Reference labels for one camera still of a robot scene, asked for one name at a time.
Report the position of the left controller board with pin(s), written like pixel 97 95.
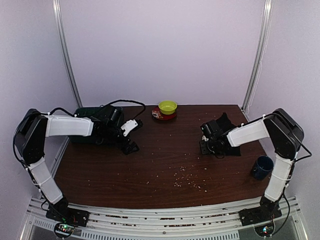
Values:
pixel 63 230

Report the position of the aluminium frame post right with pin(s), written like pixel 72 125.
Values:
pixel 260 50

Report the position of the right controller board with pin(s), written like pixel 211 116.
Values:
pixel 265 230

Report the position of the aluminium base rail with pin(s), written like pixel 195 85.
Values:
pixel 209 222

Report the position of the lime green plastic bowl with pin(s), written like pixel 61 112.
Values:
pixel 167 107

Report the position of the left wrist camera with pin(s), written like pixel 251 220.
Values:
pixel 112 115

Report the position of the red floral plate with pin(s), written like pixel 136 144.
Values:
pixel 158 115

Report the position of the aluminium frame post left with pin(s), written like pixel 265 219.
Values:
pixel 66 56

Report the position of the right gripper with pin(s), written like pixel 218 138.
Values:
pixel 204 150

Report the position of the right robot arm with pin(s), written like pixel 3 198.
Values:
pixel 285 137

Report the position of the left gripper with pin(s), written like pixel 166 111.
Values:
pixel 128 149

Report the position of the black underwear beige waistband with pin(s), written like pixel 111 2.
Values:
pixel 225 147

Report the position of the controller board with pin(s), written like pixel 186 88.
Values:
pixel 265 230
pixel 63 230

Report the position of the aluminium frame post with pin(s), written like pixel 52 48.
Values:
pixel 66 56
pixel 260 50

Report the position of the dark blue mug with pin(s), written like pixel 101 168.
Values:
pixel 262 167

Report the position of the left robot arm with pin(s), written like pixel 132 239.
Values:
pixel 89 125

